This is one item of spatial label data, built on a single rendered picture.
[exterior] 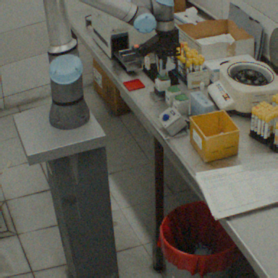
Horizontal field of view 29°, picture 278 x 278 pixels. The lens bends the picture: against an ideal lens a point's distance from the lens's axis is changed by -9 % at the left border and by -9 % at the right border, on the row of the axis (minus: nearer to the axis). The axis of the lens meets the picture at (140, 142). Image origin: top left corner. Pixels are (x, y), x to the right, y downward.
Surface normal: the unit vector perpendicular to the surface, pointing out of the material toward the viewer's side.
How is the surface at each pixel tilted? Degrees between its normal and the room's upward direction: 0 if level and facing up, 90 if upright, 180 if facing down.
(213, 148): 90
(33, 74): 90
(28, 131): 1
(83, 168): 90
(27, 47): 90
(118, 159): 0
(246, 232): 0
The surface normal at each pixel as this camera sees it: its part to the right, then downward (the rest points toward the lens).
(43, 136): -0.03, -0.82
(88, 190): 0.38, 0.53
